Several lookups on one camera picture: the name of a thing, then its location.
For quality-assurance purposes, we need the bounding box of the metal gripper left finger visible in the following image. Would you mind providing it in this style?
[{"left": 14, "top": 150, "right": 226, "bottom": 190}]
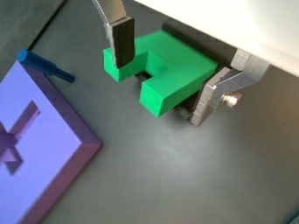
[{"left": 91, "top": 0, "right": 136, "bottom": 68}]

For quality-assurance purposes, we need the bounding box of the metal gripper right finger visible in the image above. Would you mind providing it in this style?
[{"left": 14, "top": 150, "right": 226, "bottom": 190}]
[{"left": 190, "top": 49, "right": 270, "bottom": 126}]

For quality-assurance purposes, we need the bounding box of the green U-shaped block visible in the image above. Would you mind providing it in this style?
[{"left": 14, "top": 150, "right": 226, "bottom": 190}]
[{"left": 103, "top": 30, "right": 218, "bottom": 117}]

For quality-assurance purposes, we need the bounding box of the purple board with cross slot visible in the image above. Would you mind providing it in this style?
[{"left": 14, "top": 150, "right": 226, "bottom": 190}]
[{"left": 0, "top": 63, "right": 102, "bottom": 224}]

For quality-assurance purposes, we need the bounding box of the blue hexagonal peg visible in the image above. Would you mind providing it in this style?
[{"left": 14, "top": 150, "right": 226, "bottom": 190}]
[{"left": 16, "top": 49, "right": 75, "bottom": 82}]

